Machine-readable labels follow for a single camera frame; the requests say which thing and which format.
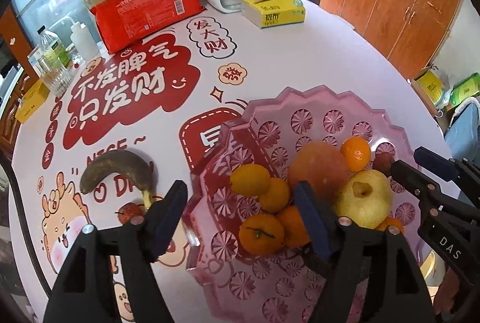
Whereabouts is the overripe brown banana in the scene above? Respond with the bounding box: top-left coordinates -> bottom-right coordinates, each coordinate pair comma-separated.
80,149 -> 154,210

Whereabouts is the kitchen counter cabinet left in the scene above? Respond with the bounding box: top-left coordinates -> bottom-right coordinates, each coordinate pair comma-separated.
0,64 -> 38,162

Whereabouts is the yellow pear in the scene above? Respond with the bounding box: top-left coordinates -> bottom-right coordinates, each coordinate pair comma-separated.
333,169 -> 393,230

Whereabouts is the small yellow orange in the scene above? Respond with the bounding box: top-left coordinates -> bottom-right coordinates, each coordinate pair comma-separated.
230,164 -> 270,197
259,177 -> 290,213

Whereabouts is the dark avocado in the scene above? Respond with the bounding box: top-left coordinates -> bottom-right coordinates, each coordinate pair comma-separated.
300,243 -> 371,283

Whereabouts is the yellow tissue box right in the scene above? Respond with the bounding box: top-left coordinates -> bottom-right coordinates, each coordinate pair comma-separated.
241,0 -> 306,29

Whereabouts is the pink plastic fruit tray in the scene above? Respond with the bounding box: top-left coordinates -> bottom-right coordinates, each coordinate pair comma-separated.
184,84 -> 432,323

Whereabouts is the white squeeze bottle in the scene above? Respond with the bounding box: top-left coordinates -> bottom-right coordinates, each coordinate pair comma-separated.
70,22 -> 99,62

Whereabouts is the blue sofa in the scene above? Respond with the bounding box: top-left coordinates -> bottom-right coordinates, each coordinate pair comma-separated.
444,97 -> 480,166

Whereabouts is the clear plastic bottle green label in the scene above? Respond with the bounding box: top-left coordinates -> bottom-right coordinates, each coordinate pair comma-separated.
37,26 -> 72,68

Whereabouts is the cardboard box on floor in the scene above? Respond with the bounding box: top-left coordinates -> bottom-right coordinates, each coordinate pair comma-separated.
410,65 -> 452,117

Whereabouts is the yellow box left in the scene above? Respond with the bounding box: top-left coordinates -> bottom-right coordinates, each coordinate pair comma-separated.
16,80 -> 49,124

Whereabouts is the red date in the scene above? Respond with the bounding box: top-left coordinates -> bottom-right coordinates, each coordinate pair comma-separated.
372,152 -> 395,177
116,202 -> 144,225

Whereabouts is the red apple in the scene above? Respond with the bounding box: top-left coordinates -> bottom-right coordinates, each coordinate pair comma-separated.
287,142 -> 350,203

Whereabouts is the clear drinking glass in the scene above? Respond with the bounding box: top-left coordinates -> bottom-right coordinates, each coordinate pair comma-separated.
36,54 -> 73,97

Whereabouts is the large orange front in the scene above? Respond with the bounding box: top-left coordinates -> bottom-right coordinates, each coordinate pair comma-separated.
340,136 -> 371,174

